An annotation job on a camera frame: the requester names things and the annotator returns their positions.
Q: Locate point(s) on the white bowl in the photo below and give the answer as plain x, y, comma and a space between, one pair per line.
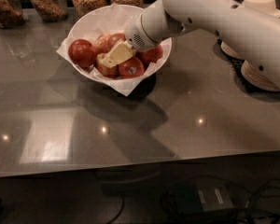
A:
93, 22

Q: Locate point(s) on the pale apple back left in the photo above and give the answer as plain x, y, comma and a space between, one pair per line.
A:
101, 43

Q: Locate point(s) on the glass jar with label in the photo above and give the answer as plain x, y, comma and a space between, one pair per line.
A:
51, 10

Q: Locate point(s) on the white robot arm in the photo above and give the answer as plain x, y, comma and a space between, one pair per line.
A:
253, 34

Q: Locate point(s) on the black device under table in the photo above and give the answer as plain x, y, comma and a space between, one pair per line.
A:
199, 199

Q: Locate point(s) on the white paper liner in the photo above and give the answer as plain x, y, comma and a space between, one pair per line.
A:
121, 86

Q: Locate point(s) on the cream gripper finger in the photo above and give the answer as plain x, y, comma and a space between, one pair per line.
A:
121, 52
108, 61

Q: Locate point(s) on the yellow-red apple front left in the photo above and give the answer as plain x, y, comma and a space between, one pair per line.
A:
104, 70

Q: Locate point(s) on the black mat under bowls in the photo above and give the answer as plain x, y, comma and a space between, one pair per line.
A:
244, 85

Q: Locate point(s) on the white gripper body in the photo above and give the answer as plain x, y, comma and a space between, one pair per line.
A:
136, 34

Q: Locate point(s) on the red apple with sticker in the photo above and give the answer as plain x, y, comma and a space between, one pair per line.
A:
131, 68

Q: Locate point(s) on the tall stack paper bowls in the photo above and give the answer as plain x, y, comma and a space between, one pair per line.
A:
264, 6

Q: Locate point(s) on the glass jar dark granola left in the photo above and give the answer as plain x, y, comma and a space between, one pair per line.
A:
11, 15

